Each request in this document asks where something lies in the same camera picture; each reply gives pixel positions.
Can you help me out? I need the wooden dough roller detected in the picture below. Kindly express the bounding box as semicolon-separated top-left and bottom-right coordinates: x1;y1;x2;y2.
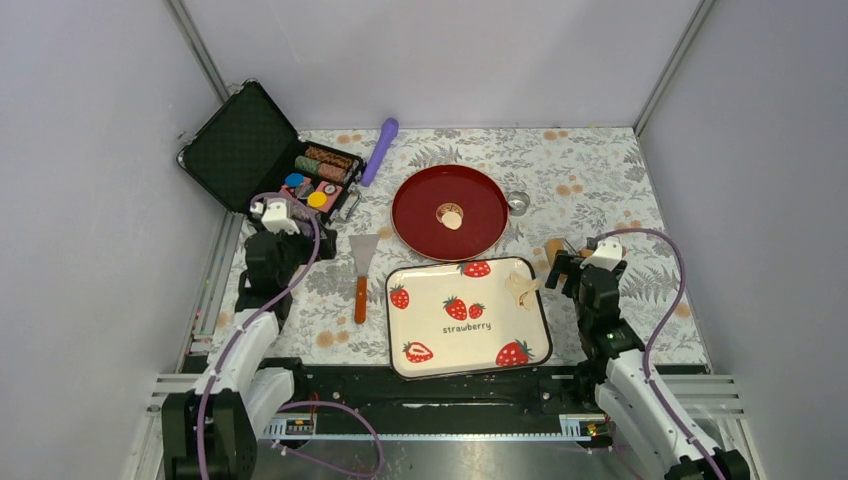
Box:
544;238;595;289

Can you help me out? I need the metal spatula orange handle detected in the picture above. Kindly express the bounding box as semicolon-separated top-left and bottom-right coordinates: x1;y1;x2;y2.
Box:
349;234;380;324

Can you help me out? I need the strawberry pattern white tray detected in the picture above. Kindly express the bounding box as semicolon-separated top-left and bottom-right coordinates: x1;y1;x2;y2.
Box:
386;257;553;380

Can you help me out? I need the round red lacquer plate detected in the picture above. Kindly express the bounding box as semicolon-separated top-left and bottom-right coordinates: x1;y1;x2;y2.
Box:
391;164;509;262

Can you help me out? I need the small dough piece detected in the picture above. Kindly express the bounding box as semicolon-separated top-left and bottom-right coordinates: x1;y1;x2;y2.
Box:
505;272;543;311

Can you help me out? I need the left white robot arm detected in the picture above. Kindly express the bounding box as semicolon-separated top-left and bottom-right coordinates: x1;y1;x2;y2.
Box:
161;196;335;479

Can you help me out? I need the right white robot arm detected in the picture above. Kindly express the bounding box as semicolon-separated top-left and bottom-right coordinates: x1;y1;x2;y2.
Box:
545;237;752;479

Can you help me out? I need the yellow poker chip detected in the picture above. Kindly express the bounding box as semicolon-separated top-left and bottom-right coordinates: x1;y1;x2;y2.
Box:
307;191;328;209

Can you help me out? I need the blue poker chip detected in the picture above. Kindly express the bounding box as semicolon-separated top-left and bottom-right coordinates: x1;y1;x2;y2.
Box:
284;172;305;189

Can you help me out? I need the floral pattern table mat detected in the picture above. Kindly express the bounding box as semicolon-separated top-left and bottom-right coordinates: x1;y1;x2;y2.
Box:
268;127;708;365

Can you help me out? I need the black poker chip case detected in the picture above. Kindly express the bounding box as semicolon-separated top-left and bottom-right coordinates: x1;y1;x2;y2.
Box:
177;79;366;226

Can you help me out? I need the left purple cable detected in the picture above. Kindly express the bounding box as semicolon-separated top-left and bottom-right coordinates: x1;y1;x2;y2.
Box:
195;192;387;480

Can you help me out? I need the purple cable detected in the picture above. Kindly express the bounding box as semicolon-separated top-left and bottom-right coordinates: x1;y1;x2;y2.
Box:
195;192;387;480
592;228;730;480

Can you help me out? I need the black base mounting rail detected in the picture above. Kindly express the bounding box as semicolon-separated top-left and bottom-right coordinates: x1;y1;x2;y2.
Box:
235;362;709;437

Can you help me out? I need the purple silicone handle tool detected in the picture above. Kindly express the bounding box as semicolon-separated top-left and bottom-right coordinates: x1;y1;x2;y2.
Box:
360;118;399;187

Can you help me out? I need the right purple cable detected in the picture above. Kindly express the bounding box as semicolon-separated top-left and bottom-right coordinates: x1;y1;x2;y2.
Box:
592;228;730;480

